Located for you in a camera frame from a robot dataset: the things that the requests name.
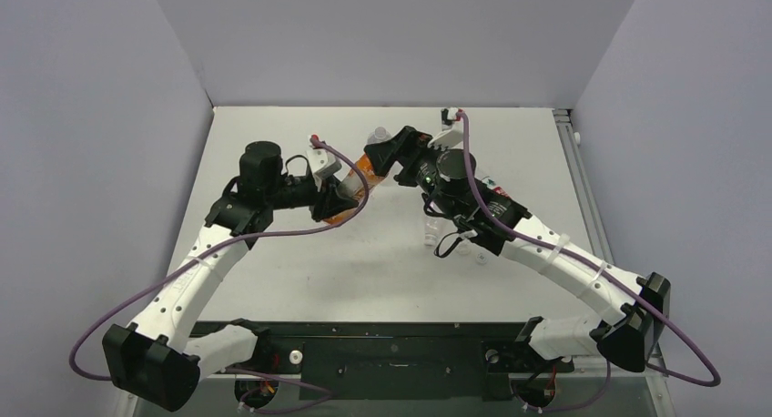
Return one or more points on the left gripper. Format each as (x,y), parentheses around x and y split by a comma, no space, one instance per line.
(328,201)

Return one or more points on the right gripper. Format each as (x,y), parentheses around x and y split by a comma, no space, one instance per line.
(404,158)

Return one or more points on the clear blue-label bottle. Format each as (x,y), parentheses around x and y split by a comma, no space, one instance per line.
(378,135)

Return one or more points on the orange tea bottle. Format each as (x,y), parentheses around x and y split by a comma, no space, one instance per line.
(352,186)

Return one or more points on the clear crushed bottle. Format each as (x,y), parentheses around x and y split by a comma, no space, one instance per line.
(433,231)

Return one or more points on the red-cap water bottle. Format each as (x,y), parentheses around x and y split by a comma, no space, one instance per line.
(490,182)

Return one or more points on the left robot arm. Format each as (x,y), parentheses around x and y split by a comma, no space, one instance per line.
(154,357)

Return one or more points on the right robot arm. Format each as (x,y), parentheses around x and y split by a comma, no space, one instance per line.
(619,328)

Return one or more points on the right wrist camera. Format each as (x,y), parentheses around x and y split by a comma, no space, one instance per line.
(451,133)

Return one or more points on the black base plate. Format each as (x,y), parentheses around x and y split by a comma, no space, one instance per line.
(399,360)

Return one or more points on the aluminium frame rail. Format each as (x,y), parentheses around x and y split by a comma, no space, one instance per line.
(571,142)

